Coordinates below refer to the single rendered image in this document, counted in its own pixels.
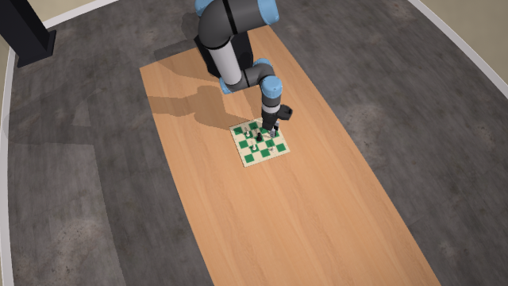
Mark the green and white chessboard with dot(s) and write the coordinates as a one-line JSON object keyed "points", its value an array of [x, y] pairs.
{"points": [[263, 148]]}

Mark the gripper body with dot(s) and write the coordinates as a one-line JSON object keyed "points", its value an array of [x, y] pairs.
{"points": [[270, 115]]}

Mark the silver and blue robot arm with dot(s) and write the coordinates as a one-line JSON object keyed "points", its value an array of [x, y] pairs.
{"points": [[215, 32]]}

